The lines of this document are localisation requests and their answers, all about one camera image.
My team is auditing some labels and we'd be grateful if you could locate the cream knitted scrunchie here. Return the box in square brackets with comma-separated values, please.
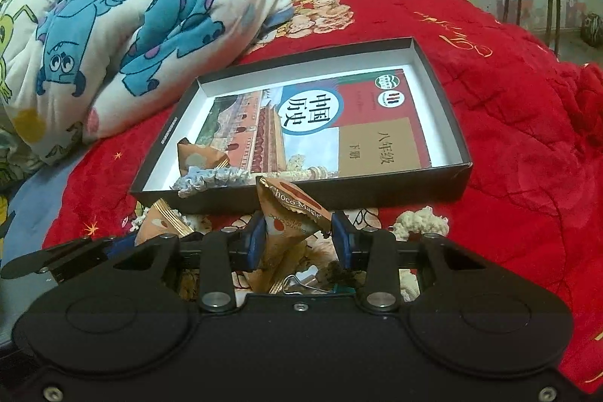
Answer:
[390, 206, 450, 302]

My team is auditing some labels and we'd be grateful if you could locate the light blue knitted scrunchie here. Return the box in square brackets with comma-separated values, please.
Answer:
[172, 166, 254, 198]

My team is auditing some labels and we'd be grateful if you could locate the brown chocolate snack packet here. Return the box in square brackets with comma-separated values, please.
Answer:
[244, 176, 331, 294]

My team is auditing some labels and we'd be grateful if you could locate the brown knitted scrunchie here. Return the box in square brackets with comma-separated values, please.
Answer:
[318, 261, 366, 289]

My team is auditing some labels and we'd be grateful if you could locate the blue binder clip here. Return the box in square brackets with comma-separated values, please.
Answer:
[281, 265, 356, 296]

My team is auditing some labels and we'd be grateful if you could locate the black shallow cardboard box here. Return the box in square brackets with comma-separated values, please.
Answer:
[131, 38, 472, 213]

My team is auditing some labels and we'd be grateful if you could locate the Chinese history textbook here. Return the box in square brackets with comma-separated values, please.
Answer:
[195, 66, 431, 180]

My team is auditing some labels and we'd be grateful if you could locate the monster cartoon white duvet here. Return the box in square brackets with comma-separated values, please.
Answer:
[1, 0, 293, 180]

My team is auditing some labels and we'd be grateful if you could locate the dark patterned ball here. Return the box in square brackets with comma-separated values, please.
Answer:
[580, 12, 603, 48]

